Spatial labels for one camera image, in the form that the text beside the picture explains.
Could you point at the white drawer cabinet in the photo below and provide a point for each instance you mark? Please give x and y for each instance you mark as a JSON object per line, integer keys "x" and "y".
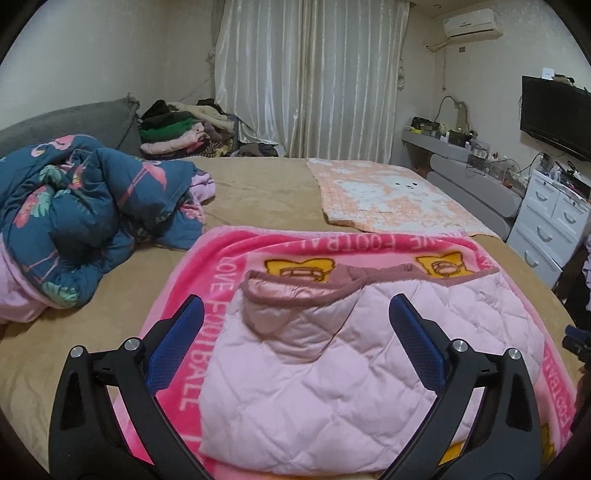
{"x": 545, "y": 221}

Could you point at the pink quilted jacket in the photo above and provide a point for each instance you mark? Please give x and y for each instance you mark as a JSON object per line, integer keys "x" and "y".
{"x": 323, "y": 369}

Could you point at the grey wall desk shelf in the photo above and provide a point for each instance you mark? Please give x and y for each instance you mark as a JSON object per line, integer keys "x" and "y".
{"x": 429, "y": 141}

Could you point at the peach blanket with white bears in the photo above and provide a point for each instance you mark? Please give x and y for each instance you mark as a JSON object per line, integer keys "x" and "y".
{"x": 392, "y": 194}

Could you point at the grey shelf with clutter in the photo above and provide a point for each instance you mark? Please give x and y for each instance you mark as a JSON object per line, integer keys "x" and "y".
{"x": 480, "y": 154}

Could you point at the pile of folded clothes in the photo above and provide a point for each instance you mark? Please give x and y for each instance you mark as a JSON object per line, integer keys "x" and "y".
{"x": 184, "y": 127}

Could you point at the bed with tan sheet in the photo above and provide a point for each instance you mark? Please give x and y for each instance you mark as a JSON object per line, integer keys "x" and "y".
{"x": 258, "y": 194}

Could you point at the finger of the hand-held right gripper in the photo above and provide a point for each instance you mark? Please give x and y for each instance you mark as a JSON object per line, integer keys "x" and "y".
{"x": 578, "y": 340}

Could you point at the grey headboard cushion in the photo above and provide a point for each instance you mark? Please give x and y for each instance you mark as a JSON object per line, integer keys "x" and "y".
{"x": 69, "y": 124}

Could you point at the grey padded bed footboard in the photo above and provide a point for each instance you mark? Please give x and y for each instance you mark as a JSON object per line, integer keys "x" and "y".
{"x": 475, "y": 189}

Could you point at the white curtain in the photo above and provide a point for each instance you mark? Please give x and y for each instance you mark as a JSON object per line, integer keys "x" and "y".
{"x": 309, "y": 78}

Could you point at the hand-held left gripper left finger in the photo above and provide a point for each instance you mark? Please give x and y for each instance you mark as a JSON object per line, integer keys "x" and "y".
{"x": 178, "y": 342}

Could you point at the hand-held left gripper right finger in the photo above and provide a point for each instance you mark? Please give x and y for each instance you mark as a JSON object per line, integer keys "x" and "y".
{"x": 415, "y": 342}

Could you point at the black flat television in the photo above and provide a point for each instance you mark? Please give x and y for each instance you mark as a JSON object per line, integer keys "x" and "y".
{"x": 554, "y": 115}

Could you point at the white wall air conditioner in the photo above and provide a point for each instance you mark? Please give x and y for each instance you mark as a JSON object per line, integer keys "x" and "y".
{"x": 471, "y": 21}

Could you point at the blue floral duvet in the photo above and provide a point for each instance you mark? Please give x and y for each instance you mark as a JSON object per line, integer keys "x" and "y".
{"x": 69, "y": 207}

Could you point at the pink printed fleece blanket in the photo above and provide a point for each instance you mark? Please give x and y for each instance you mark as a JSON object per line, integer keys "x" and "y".
{"x": 221, "y": 258}

